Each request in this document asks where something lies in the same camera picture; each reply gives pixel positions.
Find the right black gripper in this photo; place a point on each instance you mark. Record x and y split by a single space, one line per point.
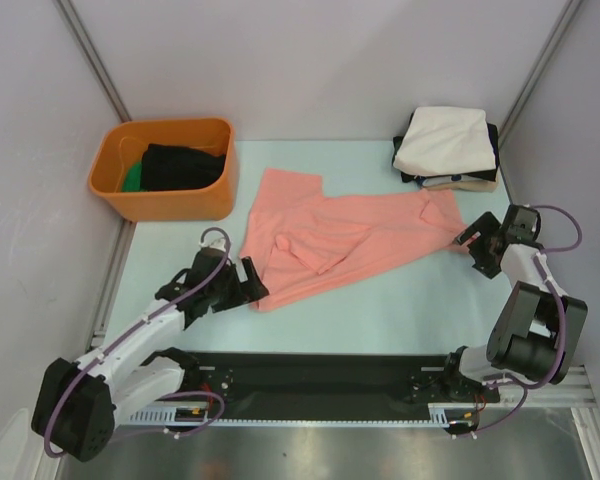
483 246

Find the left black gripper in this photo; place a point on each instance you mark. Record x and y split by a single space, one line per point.
244 292

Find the pink t shirt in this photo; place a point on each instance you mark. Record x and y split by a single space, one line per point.
304 243

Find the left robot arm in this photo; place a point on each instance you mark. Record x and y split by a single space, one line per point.
82 402

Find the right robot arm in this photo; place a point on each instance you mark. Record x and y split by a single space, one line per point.
534 339

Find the beige folded t shirt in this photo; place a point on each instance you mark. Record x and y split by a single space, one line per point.
477 185

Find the patterned folded t shirt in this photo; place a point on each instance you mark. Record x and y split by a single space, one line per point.
434 181

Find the white folded t shirt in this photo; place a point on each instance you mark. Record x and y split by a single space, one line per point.
444 140

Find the black t shirt in bin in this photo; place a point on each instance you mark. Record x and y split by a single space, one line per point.
171 168

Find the green t shirt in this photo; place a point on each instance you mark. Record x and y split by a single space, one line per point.
132 182

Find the orange plastic bin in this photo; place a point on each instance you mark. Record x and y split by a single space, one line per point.
124 145

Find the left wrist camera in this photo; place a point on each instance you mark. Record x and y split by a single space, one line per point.
218 244

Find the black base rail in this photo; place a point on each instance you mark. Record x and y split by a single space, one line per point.
278 387

